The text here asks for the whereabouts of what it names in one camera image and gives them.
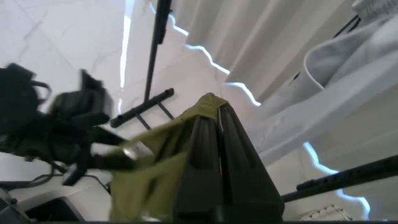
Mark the white curtain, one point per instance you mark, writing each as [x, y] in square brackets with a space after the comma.
[248, 31]

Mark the white laundry basket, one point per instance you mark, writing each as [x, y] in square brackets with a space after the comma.
[326, 214]

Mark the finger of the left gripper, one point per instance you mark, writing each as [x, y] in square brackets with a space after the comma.
[115, 161]

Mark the green garment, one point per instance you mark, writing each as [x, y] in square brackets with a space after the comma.
[149, 186]

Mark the black clothes rack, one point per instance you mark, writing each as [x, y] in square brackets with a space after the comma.
[155, 46]

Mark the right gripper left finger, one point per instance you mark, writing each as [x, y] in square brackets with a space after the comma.
[199, 180]

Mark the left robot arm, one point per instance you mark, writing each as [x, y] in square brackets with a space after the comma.
[15, 93]

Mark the pale grey shorts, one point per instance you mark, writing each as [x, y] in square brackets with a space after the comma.
[342, 102]

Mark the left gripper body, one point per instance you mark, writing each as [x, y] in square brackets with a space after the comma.
[71, 143]

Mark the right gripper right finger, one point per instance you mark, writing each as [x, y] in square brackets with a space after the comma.
[245, 186]

